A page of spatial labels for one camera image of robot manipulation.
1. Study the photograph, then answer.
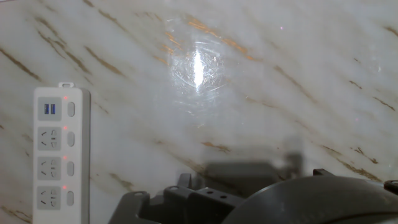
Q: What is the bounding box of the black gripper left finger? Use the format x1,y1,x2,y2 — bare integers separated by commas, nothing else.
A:
108,190,160,224

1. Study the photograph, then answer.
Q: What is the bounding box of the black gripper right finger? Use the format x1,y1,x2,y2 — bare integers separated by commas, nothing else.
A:
146,172,245,224

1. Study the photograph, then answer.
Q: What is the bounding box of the white four-button power strip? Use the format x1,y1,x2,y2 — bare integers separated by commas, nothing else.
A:
32,82,91,224

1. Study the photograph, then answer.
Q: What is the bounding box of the marble pattern board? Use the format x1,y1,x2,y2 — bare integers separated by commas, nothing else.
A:
0,0,398,224

